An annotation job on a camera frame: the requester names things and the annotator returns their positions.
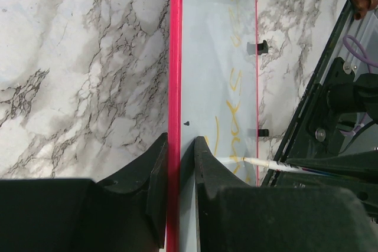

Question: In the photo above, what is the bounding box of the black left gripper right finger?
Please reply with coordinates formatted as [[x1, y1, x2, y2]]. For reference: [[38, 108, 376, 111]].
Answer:
[[194, 137, 377, 251]]

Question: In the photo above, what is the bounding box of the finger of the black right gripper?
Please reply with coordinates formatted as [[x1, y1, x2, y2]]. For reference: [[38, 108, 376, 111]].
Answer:
[[276, 173, 377, 214], [287, 150, 377, 175]]

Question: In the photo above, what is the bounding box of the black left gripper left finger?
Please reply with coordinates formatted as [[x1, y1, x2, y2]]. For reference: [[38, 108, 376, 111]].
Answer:
[[1, 133, 168, 251]]

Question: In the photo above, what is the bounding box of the white marker pen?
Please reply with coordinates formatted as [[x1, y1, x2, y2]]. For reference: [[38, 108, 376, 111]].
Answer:
[[243, 158, 331, 176]]

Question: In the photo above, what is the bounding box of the pink framed whiteboard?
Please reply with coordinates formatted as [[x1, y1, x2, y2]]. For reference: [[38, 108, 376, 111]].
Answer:
[[166, 0, 259, 251]]

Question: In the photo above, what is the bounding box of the black whiteboard stand clip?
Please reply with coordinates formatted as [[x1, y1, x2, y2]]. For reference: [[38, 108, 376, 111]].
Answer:
[[247, 129, 270, 138], [246, 40, 269, 55]]

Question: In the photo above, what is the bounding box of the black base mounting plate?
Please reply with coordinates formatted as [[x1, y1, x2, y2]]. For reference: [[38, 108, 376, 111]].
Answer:
[[261, 1, 378, 188]]

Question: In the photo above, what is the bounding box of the brass pipe fitting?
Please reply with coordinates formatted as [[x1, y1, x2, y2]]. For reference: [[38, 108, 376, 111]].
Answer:
[[350, 0, 377, 21]]

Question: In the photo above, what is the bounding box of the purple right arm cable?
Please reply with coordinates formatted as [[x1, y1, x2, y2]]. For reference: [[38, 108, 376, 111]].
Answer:
[[342, 35, 378, 136]]

